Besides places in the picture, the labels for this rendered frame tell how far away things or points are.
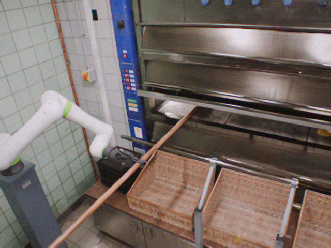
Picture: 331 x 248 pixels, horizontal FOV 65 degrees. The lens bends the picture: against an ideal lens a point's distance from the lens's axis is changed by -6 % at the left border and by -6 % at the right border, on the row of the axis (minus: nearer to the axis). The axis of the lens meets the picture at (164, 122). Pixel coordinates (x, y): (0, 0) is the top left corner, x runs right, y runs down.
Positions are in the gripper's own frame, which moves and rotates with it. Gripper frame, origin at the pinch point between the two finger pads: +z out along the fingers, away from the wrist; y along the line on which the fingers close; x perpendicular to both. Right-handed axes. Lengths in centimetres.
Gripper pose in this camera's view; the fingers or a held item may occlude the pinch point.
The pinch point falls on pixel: (138, 163)
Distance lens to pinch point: 169.7
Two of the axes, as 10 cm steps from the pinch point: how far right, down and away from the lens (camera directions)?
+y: 0.8, 8.7, 4.9
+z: 8.5, 1.9, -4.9
